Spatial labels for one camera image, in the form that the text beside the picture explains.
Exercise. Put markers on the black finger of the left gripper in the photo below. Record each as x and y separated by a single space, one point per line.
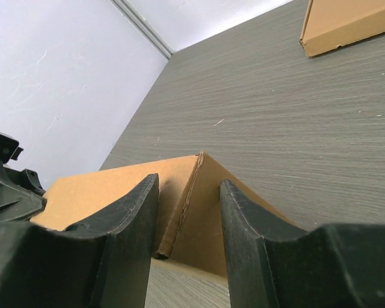
21 194

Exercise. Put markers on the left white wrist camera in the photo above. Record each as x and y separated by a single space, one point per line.
9 148

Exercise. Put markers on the brown cardboard box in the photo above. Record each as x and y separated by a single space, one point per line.
188 229
329 25

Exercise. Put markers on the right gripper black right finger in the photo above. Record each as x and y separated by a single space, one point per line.
257 245

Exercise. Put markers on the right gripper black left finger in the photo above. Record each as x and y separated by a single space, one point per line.
127 227

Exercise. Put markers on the left aluminium frame post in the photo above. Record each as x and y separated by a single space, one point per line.
143 27

